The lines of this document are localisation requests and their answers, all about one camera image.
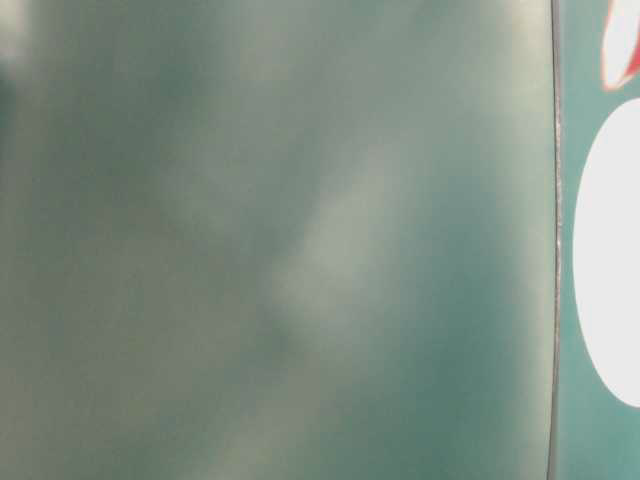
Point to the red plastic spoon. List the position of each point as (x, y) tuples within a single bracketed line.
[(620, 44)]

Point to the white round bowl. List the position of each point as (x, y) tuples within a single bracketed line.
[(605, 255)]

